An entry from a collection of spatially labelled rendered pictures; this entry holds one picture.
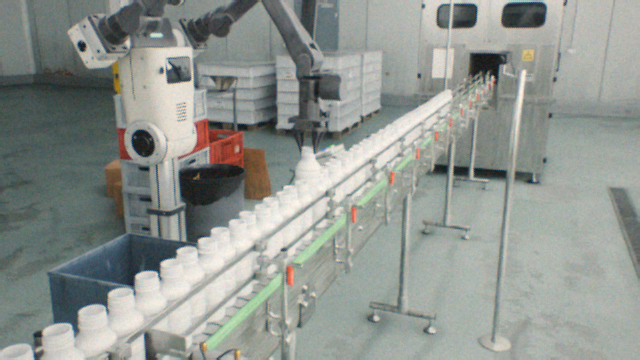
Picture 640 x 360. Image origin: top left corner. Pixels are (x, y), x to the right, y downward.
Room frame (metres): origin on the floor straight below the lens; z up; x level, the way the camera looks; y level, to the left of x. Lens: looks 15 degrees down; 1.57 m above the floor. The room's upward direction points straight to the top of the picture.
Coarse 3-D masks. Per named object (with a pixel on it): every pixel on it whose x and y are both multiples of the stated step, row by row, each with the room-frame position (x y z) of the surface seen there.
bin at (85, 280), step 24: (120, 240) 1.63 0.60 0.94; (144, 240) 1.64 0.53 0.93; (168, 240) 1.61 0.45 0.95; (72, 264) 1.45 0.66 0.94; (96, 264) 1.53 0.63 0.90; (120, 264) 1.62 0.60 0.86; (144, 264) 1.65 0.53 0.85; (72, 288) 1.35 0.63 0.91; (96, 288) 1.33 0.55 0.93; (120, 288) 1.30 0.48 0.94; (72, 312) 1.36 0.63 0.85
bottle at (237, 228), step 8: (232, 224) 1.15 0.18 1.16; (240, 224) 1.14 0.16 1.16; (232, 232) 1.14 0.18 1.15; (240, 232) 1.14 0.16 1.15; (232, 240) 1.14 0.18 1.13; (240, 240) 1.14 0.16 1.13; (248, 240) 1.15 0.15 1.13; (240, 248) 1.13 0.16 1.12; (248, 256) 1.14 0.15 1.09; (240, 264) 1.13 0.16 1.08; (248, 264) 1.14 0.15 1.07; (240, 272) 1.13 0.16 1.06; (248, 272) 1.14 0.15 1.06; (240, 280) 1.13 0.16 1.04; (248, 288) 1.14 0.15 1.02; (240, 296) 1.13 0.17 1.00
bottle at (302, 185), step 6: (300, 180) 1.50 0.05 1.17; (300, 186) 1.47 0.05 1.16; (306, 186) 1.48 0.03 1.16; (300, 192) 1.47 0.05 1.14; (306, 192) 1.48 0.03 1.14; (300, 198) 1.47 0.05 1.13; (306, 198) 1.47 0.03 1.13; (306, 204) 1.46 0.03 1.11; (306, 216) 1.46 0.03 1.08; (306, 222) 1.46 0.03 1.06; (306, 228) 1.46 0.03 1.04; (306, 240) 1.47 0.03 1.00
